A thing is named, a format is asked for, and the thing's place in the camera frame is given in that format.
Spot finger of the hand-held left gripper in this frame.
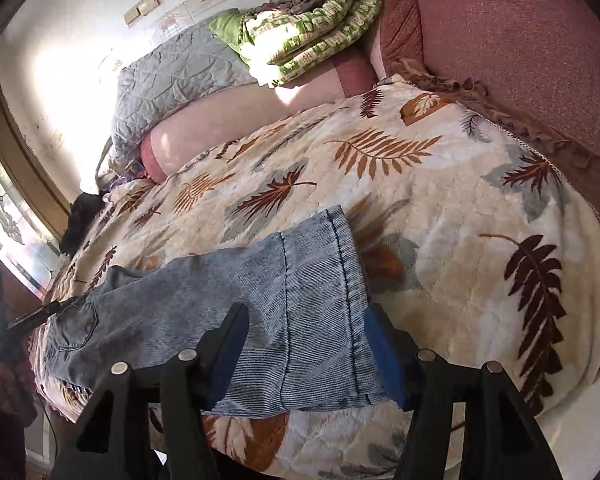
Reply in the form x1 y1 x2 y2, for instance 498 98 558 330
7 297 78 333

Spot pink bolster cushion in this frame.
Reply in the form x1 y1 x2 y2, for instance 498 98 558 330
140 55 381 183

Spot green printed quilt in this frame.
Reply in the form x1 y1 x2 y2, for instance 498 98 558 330
209 0 388 86

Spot leaf-print fleece blanket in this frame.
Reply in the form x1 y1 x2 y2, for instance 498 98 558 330
30 82 600 480

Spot black cloth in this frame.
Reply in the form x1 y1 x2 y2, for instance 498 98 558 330
60 192 111 256

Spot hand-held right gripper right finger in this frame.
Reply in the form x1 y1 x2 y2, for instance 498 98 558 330
364 304 563 480

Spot person's left hand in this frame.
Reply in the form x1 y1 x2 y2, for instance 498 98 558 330
0 360 37 426

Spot brown ruffled bed cover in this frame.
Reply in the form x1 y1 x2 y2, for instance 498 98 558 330
390 57 600 176

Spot red upholstered headboard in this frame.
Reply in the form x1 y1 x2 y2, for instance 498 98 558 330
360 0 600 161

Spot wooden stained glass door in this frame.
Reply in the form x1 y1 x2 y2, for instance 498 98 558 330
0 60 76 301

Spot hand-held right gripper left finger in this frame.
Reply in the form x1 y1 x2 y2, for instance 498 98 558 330
50 302 251 480

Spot colourful printed packet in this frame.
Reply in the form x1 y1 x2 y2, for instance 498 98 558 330
105 169 148 192

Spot blue-grey denim pants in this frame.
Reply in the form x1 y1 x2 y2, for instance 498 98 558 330
42 205 388 418

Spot grey quilted pillow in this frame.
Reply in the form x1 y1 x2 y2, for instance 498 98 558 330
111 8 261 161

